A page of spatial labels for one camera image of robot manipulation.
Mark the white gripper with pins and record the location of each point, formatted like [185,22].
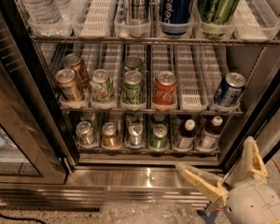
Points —
[255,204]

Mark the red coke can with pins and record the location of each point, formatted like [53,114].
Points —
[164,88]

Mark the right fridge door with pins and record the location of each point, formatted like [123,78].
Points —
[261,109]

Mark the blue pepsi can middle shelf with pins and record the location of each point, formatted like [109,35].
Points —
[229,89]

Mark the blue pepsi can shelf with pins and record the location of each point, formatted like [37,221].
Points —
[174,16]
[229,89]

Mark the green can bottom shelf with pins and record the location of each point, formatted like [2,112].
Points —
[159,136]

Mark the silver can bottom shelf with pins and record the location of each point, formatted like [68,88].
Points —
[135,133]

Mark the silver can shelf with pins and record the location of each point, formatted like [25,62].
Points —
[135,133]
[138,11]

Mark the gold can bottom shelf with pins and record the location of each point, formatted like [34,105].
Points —
[110,136]

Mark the green can front middle shelf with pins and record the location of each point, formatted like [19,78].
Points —
[132,92]

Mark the green can rear middle shelf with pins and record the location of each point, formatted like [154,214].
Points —
[132,63]

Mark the green silver can bottom left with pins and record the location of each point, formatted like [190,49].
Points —
[85,134]

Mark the white green can middle shelf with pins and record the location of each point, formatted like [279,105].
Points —
[102,89]

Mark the green can top shelf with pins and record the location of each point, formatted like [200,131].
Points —
[217,17]

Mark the blue pepsi can top shelf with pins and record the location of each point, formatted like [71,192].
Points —
[174,16]

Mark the gold brown can front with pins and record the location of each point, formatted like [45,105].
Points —
[69,85]

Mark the gold brown can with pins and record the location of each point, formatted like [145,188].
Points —
[69,85]
[78,65]

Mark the gold brown can rear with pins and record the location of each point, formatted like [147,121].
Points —
[78,65]

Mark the silver can top shelf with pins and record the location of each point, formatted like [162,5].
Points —
[138,11]

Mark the left fridge glass door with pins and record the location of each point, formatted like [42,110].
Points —
[27,131]

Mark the dark bottle white cap right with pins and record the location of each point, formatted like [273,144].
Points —
[211,132]

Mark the dark bottle white cap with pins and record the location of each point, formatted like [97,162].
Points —
[211,132]
[186,134]

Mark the dark bottle white cap left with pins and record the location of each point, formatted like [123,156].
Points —
[186,134]

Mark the crumpled clear plastic bag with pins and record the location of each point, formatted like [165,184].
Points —
[148,213]

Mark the clear water bottle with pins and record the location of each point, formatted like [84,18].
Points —
[43,11]

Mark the middle wire shelf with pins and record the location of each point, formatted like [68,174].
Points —
[150,111]

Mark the wire shelf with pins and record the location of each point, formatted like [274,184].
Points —
[150,111]
[153,41]

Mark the top wire shelf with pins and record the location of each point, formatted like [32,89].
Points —
[153,41]

